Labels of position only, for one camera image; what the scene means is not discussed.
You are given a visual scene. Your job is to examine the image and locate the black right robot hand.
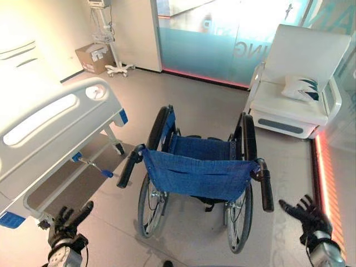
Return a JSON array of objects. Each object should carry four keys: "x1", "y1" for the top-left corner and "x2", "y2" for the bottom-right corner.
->
[{"x1": 279, "y1": 194, "x2": 333, "y2": 243}]

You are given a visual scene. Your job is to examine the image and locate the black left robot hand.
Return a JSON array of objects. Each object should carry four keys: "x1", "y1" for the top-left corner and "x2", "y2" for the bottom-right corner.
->
[{"x1": 48, "y1": 200, "x2": 95, "y2": 245}]

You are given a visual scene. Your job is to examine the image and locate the white hospital bed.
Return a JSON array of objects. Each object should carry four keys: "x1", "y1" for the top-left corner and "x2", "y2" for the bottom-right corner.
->
[{"x1": 0, "y1": 77, "x2": 129, "y2": 230}]

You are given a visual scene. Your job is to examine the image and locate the blue fabric wheelchair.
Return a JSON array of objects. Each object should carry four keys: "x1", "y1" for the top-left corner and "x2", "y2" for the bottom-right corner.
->
[{"x1": 116, "y1": 104, "x2": 275, "y2": 255}]

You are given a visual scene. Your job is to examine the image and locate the red floor light strip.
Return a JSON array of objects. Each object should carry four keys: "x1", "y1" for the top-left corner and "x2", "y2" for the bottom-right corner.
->
[{"x1": 311, "y1": 130, "x2": 348, "y2": 259}]

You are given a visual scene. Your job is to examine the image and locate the white armchair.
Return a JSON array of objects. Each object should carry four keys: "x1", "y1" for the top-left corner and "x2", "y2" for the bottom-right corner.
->
[{"x1": 244, "y1": 23, "x2": 352, "y2": 140}]

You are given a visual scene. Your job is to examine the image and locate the white pillow with teal print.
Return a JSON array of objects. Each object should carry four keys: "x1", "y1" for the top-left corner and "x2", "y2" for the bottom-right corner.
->
[{"x1": 280, "y1": 74, "x2": 320, "y2": 102}]

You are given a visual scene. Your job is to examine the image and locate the brown cardboard box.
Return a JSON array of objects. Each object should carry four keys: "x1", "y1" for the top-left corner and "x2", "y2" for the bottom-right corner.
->
[{"x1": 75, "y1": 43, "x2": 116, "y2": 75}]

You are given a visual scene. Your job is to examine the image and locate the white rolling monitor stand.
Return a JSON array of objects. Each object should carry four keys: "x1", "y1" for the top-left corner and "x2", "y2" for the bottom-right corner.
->
[{"x1": 87, "y1": 0, "x2": 136, "y2": 78}]

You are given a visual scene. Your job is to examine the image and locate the frosted glass partition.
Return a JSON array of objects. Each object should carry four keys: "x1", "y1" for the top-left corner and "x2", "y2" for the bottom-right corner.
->
[{"x1": 155, "y1": 0, "x2": 315, "y2": 90}]

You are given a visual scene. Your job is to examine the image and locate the blue-handled bed crank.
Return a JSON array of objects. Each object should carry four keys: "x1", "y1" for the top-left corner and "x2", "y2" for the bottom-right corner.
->
[{"x1": 71, "y1": 152, "x2": 115, "y2": 179}]

